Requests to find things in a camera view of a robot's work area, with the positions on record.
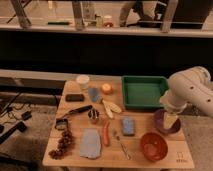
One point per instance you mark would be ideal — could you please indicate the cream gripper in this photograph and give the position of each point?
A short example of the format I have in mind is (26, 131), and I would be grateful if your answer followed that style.
(169, 120)

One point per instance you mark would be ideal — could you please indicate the dark red grape bunch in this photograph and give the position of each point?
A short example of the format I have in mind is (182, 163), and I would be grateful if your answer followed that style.
(64, 143)

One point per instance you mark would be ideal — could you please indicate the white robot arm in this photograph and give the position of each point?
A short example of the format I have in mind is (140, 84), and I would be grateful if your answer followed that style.
(187, 86)

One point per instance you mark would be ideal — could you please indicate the red bowl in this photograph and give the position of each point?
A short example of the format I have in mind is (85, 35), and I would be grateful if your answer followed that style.
(153, 146)

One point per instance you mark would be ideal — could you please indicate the green plastic tray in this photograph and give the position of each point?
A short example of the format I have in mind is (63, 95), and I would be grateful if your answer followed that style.
(143, 92)

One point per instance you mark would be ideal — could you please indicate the blue scrub sponge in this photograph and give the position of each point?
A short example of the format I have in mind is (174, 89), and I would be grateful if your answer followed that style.
(128, 126)

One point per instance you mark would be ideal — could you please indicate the peeled banana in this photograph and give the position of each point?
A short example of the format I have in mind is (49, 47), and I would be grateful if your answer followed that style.
(111, 108)

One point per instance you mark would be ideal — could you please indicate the orange carrot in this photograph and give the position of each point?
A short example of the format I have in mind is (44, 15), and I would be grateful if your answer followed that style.
(105, 134)

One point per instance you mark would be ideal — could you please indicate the orange apple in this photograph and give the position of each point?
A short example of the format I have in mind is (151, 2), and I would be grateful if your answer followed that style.
(106, 88)

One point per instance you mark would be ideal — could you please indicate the small dark metal cup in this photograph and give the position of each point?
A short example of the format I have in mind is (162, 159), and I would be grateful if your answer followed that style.
(93, 115)

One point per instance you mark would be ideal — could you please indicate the wooden table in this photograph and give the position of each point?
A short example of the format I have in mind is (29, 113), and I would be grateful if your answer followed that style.
(178, 157)

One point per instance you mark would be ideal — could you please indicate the light blue cloth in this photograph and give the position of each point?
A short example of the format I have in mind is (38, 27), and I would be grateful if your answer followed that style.
(90, 145)

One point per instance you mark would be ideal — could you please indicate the white paper cup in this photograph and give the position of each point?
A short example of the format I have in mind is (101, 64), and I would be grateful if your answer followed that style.
(83, 81)

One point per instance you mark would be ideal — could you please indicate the black rectangular block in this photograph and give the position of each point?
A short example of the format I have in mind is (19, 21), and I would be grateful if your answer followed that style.
(74, 97)

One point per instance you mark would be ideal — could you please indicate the black clamp on floor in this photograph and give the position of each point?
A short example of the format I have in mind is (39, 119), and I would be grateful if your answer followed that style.
(19, 126)

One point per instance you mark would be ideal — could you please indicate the black handled knife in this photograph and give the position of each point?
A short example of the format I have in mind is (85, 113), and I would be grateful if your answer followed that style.
(78, 110)

